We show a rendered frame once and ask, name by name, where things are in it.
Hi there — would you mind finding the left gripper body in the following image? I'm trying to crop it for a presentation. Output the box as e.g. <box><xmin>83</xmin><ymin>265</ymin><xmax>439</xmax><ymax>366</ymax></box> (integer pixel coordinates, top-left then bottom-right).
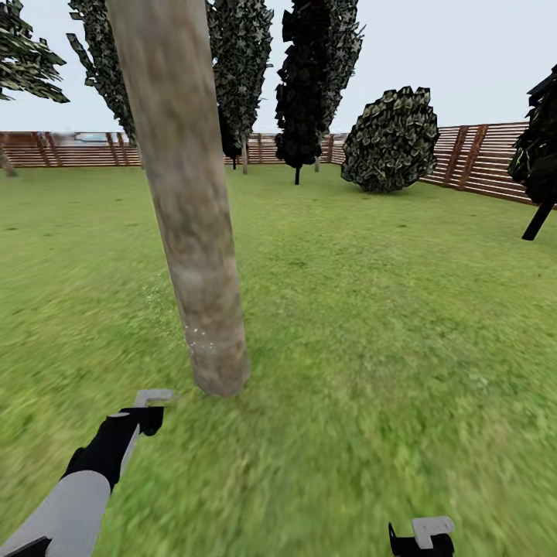
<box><xmin>136</xmin><ymin>406</ymin><xmax>164</xmax><ymax>429</ymax></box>

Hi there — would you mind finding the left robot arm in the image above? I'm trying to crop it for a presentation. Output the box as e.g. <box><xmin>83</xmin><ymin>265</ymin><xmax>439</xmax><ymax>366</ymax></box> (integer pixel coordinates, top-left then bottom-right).
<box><xmin>0</xmin><ymin>389</ymin><xmax>173</xmax><ymax>557</ymax></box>

